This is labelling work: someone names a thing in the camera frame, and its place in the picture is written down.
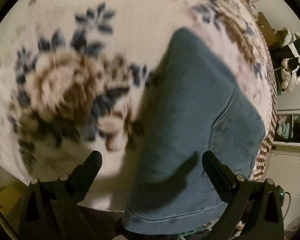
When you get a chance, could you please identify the blue denim pants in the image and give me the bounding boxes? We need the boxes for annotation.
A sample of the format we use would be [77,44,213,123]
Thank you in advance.
[123,28,265,235]

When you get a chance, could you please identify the white wardrobe cabinet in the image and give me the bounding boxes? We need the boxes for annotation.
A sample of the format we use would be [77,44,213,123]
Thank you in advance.
[265,112,300,227]

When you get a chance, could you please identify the floral fleece bed blanket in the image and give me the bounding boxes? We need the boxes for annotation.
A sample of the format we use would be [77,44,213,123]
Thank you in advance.
[0,0,276,211]

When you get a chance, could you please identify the black and white jacket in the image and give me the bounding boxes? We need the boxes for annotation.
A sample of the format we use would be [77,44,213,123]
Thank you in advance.
[270,28,300,95]

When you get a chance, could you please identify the black cable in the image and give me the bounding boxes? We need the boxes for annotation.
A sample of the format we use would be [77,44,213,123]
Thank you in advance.
[281,191,292,221]

